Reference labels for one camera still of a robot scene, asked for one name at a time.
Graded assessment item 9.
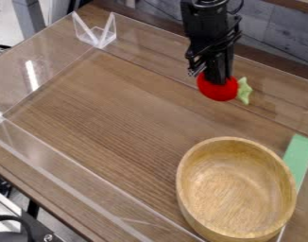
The clear acrylic enclosure wall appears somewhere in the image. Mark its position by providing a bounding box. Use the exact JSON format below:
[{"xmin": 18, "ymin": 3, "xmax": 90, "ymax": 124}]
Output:
[{"xmin": 0, "ymin": 8, "xmax": 308, "ymax": 242}]

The red plush fruit green stem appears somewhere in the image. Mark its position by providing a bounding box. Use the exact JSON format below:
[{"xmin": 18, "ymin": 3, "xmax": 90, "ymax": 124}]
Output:
[{"xmin": 197, "ymin": 73, "xmax": 252, "ymax": 105}]

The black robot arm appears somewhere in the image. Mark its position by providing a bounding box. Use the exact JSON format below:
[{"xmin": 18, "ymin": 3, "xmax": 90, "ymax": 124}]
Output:
[{"xmin": 180, "ymin": 0, "xmax": 244, "ymax": 85}]

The black cable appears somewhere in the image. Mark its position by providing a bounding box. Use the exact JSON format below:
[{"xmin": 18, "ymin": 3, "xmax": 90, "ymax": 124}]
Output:
[{"xmin": 0, "ymin": 216, "xmax": 36, "ymax": 242}]

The green tape strip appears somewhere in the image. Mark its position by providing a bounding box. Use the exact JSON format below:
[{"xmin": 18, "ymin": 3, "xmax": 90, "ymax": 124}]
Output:
[{"xmin": 282, "ymin": 134, "xmax": 308, "ymax": 190}]

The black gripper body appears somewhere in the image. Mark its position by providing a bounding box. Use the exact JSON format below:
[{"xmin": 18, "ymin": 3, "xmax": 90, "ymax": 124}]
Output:
[{"xmin": 182, "ymin": 13, "xmax": 242, "ymax": 77}]

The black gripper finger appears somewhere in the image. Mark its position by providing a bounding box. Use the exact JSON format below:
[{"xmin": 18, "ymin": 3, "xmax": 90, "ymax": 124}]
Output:
[
  {"xmin": 214, "ymin": 48, "xmax": 233, "ymax": 85},
  {"xmin": 202, "ymin": 61, "xmax": 214, "ymax": 83}
]

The black metal bracket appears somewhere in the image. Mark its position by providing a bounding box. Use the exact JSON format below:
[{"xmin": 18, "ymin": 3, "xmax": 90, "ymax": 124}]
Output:
[{"xmin": 20, "ymin": 212, "xmax": 64, "ymax": 242}]

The wooden bowl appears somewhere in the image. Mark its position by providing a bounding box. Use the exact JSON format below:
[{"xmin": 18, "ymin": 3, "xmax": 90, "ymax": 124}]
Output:
[{"xmin": 176, "ymin": 136, "xmax": 296, "ymax": 242}]

